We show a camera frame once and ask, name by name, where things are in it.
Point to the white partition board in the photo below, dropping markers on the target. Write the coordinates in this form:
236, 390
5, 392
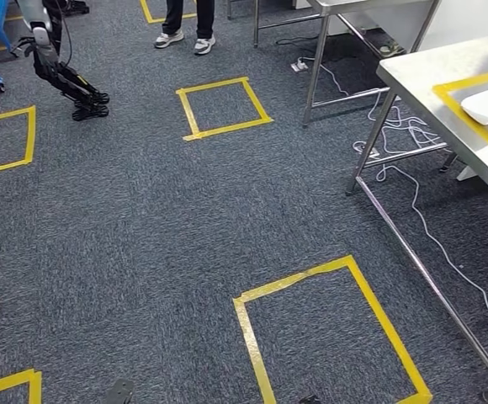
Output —
458, 22

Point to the white power strip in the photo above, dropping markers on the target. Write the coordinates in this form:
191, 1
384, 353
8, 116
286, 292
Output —
365, 150
298, 66

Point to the stainless steel table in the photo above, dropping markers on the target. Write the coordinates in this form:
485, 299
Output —
316, 61

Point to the yellow floor tape marking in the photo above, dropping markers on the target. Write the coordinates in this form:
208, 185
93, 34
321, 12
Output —
145, 14
248, 334

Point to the person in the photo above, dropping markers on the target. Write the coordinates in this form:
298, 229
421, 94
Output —
204, 22

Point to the black legged robot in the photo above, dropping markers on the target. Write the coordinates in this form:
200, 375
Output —
59, 78

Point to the robot's black foot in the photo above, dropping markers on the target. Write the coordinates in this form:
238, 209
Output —
310, 400
119, 392

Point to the robot's black left foot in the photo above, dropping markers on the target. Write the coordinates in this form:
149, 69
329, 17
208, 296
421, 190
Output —
119, 392

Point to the robot's black right foot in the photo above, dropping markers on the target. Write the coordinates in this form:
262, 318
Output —
310, 400

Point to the stainless steel workbench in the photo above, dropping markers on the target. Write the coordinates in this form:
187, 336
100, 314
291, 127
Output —
416, 78

